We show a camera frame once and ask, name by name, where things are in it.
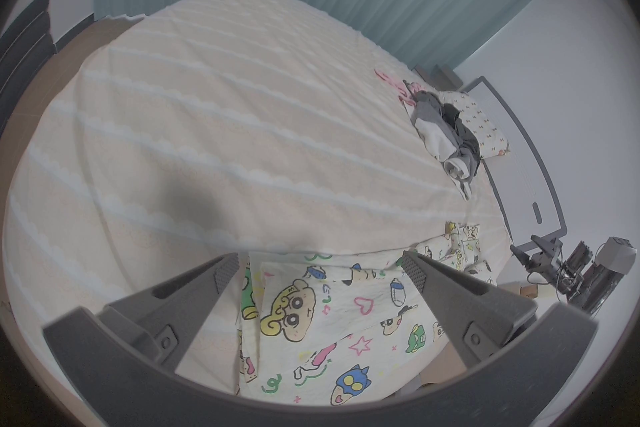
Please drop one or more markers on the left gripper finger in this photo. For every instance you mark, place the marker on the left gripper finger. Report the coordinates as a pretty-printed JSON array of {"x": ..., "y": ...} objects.
[{"x": 165, "y": 310}]

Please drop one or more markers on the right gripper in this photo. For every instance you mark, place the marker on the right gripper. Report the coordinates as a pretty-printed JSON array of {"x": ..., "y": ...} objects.
[{"x": 545, "y": 262}]

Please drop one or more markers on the white printed pyjama top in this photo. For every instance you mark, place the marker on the white printed pyjama top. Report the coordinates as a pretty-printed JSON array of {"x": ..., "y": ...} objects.
[{"x": 350, "y": 325}]

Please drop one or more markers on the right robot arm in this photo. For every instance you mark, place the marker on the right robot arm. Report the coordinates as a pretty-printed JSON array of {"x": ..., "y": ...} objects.
[{"x": 595, "y": 277}]

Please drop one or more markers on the bed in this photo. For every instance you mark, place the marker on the bed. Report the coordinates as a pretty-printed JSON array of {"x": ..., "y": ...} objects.
[{"x": 225, "y": 124}]

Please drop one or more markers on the black garment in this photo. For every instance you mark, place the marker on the black garment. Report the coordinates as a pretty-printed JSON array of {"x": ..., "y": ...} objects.
[{"x": 467, "y": 140}]

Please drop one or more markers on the white printed pillow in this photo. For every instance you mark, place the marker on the white printed pillow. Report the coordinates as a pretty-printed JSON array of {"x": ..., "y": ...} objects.
[{"x": 480, "y": 130}]

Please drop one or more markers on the grey and white sweater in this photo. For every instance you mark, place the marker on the grey and white sweater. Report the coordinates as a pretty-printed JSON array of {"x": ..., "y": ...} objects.
[{"x": 440, "y": 140}]

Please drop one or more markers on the dark grey garment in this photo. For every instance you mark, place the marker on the dark grey garment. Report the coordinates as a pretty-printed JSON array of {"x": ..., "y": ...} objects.
[{"x": 425, "y": 97}]

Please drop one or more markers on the grey bedside table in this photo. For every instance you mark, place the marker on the grey bedside table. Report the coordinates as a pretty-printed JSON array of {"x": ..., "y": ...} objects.
[{"x": 440, "y": 75}]

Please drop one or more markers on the pink garment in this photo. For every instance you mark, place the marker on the pink garment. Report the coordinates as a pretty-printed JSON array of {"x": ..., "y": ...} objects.
[{"x": 392, "y": 84}]

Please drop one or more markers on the black chest of drawers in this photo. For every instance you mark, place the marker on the black chest of drawers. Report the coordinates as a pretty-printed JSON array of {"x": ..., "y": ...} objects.
[{"x": 22, "y": 49}]

